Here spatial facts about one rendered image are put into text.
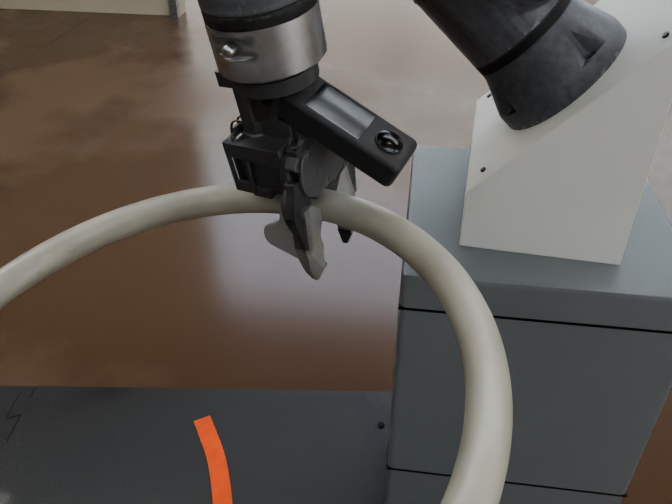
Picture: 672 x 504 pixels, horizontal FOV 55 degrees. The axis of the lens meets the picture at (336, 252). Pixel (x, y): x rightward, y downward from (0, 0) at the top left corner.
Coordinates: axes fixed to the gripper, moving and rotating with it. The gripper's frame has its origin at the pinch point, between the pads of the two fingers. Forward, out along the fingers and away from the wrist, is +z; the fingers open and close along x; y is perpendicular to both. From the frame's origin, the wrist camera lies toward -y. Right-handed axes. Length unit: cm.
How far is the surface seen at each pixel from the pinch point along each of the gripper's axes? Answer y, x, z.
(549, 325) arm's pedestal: -15.7, -22.9, 28.2
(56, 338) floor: 132, -21, 93
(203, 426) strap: 69, -17, 97
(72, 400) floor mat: 106, -6, 92
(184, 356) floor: 93, -35, 99
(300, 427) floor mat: 48, -30, 101
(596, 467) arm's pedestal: -25, -23, 59
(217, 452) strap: 61, -12, 97
